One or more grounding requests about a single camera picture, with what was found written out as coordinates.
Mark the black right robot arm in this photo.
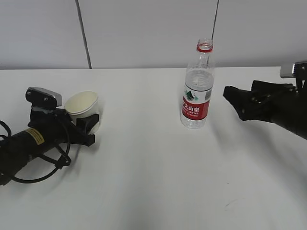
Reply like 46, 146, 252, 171
223, 80, 307, 139

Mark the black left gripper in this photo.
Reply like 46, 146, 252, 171
28, 107, 99, 147

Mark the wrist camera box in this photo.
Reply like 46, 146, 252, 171
280, 60, 307, 81
25, 87, 62, 110

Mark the clear plastic water bottle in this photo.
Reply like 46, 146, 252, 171
180, 39, 215, 129

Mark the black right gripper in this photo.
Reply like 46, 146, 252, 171
223, 80, 297, 122

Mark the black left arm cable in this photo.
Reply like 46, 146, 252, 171
0, 115, 72, 184

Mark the white paper cup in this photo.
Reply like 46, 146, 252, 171
64, 91, 101, 134

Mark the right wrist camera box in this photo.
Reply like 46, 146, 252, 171
280, 60, 307, 81

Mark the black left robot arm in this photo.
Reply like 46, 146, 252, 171
0, 109, 99, 185

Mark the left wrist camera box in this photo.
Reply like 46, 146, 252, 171
25, 87, 62, 110

